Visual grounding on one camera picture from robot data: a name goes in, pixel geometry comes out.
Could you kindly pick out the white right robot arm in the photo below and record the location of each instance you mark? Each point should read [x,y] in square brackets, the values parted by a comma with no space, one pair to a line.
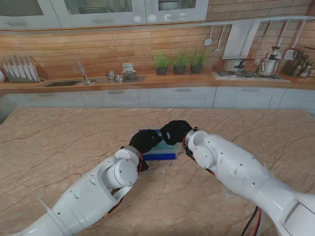
[233,169]

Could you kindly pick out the clear bubble film sheet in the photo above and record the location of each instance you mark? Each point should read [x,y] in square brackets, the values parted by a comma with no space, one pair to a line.
[163,147]

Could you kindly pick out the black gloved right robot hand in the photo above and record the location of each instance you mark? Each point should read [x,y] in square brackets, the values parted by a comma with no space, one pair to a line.
[176,131]

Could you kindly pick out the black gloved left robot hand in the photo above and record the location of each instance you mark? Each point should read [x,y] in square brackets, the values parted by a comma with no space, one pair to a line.
[145,142]

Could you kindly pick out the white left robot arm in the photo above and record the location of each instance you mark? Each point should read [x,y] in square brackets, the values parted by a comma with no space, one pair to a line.
[86,194]

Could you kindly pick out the printed kitchen backdrop banner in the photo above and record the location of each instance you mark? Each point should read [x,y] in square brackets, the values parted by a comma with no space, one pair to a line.
[98,49]

